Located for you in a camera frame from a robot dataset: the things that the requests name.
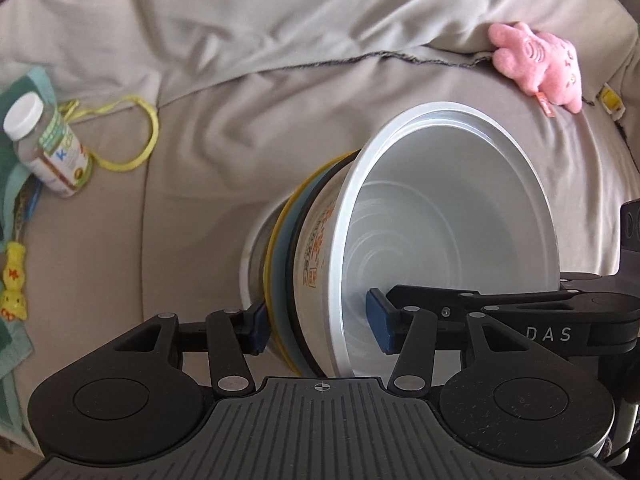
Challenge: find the yellow duck-shaped toy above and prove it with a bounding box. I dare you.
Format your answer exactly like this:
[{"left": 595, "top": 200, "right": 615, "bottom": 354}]
[{"left": 0, "top": 242, "right": 29, "bottom": 322}]

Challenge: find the yellow cord loop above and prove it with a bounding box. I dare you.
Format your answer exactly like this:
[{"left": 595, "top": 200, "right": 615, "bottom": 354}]
[{"left": 60, "top": 95, "right": 160, "bottom": 171}]

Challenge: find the white paper bowl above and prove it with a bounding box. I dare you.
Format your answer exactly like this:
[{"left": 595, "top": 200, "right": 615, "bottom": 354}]
[{"left": 295, "top": 101, "right": 561, "bottom": 378}]

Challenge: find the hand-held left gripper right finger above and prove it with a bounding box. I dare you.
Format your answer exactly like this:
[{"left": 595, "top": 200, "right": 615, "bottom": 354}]
[{"left": 374, "top": 309, "right": 561, "bottom": 397}]

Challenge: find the white gold-rimmed dish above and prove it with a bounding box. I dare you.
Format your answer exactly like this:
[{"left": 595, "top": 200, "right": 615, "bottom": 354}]
[{"left": 263, "top": 150, "right": 356, "bottom": 376}]

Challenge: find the beige sofa back cushion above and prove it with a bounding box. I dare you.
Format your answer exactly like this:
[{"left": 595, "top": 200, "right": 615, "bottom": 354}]
[{"left": 0, "top": 0, "right": 626, "bottom": 111}]

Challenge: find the pink plush toy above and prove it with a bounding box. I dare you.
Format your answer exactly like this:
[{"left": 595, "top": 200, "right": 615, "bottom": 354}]
[{"left": 487, "top": 21, "right": 585, "bottom": 116}]

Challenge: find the white ceramic bowl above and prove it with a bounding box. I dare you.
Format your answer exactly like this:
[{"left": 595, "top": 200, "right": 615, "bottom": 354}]
[{"left": 239, "top": 210, "right": 266, "bottom": 318}]

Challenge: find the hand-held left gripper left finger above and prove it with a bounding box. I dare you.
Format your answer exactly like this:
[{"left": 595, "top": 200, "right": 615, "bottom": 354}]
[{"left": 114, "top": 300, "right": 269, "bottom": 397}]

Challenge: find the stainless steel bowl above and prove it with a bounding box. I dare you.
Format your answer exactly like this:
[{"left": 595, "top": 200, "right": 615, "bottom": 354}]
[{"left": 247, "top": 212, "right": 276, "bottom": 311}]

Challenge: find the blue enamel bowl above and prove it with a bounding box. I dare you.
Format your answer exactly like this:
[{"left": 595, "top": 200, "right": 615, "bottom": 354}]
[{"left": 272, "top": 152, "right": 361, "bottom": 376}]

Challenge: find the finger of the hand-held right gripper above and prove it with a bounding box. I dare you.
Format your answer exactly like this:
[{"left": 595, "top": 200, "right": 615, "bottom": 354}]
[
  {"left": 366, "top": 284, "right": 596, "bottom": 319},
  {"left": 559, "top": 273, "right": 623, "bottom": 292}
]

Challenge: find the green towel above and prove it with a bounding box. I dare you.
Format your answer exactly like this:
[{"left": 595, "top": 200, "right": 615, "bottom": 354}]
[{"left": 0, "top": 67, "right": 68, "bottom": 441}]

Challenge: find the white-capped vitamin bottle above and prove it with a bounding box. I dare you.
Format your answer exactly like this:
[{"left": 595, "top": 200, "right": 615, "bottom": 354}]
[{"left": 4, "top": 94, "right": 91, "bottom": 198}]

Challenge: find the small yellow tag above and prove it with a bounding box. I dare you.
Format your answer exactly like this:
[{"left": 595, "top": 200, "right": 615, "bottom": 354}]
[{"left": 600, "top": 85, "right": 627, "bottom": 117}]

